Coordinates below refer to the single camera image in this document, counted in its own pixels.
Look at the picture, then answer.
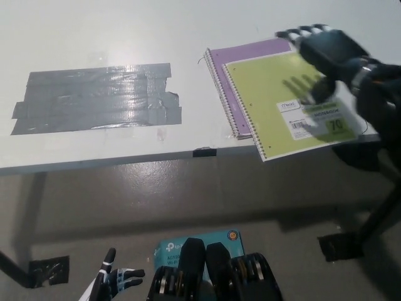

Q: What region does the black right hand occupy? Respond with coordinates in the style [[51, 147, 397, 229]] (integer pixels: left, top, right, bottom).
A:
[[274, 24, 370, 106]]

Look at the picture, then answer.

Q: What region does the green spiral notebook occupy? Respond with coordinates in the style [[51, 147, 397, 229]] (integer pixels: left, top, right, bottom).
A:
[[221, 51, 358, 163]]

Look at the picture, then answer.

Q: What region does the purple spiral notebook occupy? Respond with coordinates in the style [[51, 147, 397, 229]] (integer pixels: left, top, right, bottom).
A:
[[204, 39, 292, 141]]

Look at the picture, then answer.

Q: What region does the white and black left hand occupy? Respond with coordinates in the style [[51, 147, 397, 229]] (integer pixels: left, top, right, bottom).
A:
[[78, 247, 145, 301]]

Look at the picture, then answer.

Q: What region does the teal router box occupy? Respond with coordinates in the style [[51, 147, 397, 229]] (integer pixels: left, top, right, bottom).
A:
[[153, 229, 245, 280]]

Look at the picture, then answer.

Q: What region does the small black tape piece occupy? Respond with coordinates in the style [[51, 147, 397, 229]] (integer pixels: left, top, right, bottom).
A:
[[192, 147, 217, 158]]

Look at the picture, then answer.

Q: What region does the black robot body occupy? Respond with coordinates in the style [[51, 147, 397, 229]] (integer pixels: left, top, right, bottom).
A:
[[147, 237, 283, 301]]

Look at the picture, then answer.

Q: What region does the black table leg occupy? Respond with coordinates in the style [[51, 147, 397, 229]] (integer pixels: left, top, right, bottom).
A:
[[357, 175, 401, 248], [0, 249, 34, 289]]

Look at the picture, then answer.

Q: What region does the grey duct tape patch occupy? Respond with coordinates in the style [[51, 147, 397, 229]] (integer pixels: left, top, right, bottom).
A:
[[11, 62, 183, 135]]

